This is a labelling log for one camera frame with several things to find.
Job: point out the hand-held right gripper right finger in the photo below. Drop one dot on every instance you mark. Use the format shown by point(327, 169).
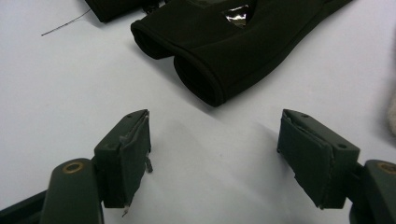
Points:
point(311, 155)

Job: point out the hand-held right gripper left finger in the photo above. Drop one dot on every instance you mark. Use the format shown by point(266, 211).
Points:
point(124, 161)

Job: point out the beige glove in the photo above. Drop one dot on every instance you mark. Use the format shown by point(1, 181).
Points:
point(393, 115)

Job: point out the black glove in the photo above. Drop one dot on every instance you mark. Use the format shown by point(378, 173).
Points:
point(243, 49)
point(112, 9)

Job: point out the thin dark thread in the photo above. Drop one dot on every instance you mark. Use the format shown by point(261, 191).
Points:
point(67, 22)

